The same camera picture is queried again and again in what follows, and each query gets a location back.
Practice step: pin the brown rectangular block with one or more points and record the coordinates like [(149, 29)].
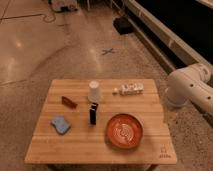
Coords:
[(66, 101)]

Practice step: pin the white ceramic cup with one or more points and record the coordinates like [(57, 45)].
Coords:
[(94, 94)]

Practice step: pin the white pill blister pack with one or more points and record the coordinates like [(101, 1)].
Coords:
[(129, 89)]

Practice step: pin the grey equipment on floor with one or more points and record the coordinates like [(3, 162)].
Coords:
[(60, 5)]

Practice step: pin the black box on floor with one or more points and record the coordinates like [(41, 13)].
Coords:
[(122, 26)]

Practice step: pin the wooden table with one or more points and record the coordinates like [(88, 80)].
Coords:
[(87, 144)]

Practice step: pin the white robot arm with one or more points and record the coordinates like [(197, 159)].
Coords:
[(190, 84)]

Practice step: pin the blue sponge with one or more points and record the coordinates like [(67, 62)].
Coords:
[(60, 124)]

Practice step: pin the orange ceramic plate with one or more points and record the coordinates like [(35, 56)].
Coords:
[(124, 131)]

